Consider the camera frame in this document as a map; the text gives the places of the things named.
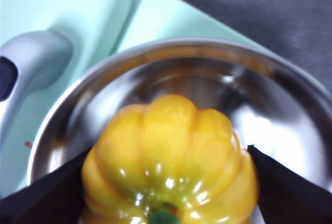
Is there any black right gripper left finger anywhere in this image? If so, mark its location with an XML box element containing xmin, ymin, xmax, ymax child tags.
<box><xmin>0</xmin><ymin>148</ymin><xmax>92</xmax><ymax>224</ymax></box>

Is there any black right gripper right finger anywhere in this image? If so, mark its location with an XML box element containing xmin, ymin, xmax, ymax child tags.
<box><xmin>247</xmin><ymin>144</ymin><xmax>332</xmax><ymax>224</ymax></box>

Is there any yellow toy pumpkin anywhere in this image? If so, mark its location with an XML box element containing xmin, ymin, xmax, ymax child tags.
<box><xmin>81</xmin><ymin>94</ymin><xmax>260</xmax><ymax>224</ymax></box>

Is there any mint green appliance base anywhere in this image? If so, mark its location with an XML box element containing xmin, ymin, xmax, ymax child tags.
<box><xmin>111</xmin><ymin>0</ymin><xmax>262</xmax><ymax>53</ymax></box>

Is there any silver grill cover handle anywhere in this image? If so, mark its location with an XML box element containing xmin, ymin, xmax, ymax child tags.
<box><xmin>0</xmin><ymin>30</ymin><xmax>73</xmax><ymax>136</ymax></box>

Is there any mint green pot with handle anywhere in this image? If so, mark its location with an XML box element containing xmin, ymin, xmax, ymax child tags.
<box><xmin>25</xmin><ymin>37</ymin><xmax>332</xmax><ymax>224</ymax></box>

